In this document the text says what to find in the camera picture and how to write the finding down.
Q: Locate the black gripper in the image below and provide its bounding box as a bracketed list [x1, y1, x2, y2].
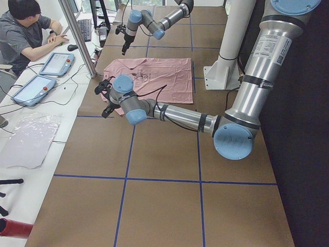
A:
[94, 76, 120, 118]
[115, 24, 135, 55]

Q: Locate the pink Snoopy t-shirt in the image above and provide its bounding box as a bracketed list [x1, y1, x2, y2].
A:
[103, 58, 193, 104]

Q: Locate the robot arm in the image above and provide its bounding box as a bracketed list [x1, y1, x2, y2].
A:
[95, 1, 322, 160]
[115, 0, 194, 55]

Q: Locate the black keyboard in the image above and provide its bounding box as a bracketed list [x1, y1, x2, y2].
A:
[77, 19, 92, 42]

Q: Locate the black computer mouse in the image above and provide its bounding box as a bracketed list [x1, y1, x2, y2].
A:
[67, 44, 78, 51]

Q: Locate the upper teach pendant tablet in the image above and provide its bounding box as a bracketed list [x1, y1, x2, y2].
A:
[39, 52, 75, 77]

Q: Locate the teach pendant tablet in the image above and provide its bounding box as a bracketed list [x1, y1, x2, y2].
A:
[11, 75, 57, 107]
[39, 52, 75, 77]

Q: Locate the lower teach pendant tablet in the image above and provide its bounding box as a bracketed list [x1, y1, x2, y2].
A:
[11, 75, 57, 107]

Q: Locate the clear plastic bag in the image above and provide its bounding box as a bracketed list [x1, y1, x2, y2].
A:
[1, 112, 64, 169]

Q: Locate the seated person grey shirt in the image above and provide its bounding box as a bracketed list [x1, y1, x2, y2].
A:
[1, 0, 69, 76]

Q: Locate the red cylinder object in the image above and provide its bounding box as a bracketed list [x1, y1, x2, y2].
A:
[1, 218, 33, 239]

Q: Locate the aluminium frame post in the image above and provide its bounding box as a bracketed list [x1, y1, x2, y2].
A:
[58, 0, 97, 78]

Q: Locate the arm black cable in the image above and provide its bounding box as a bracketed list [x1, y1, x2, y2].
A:
[133, 84, 206, 133]

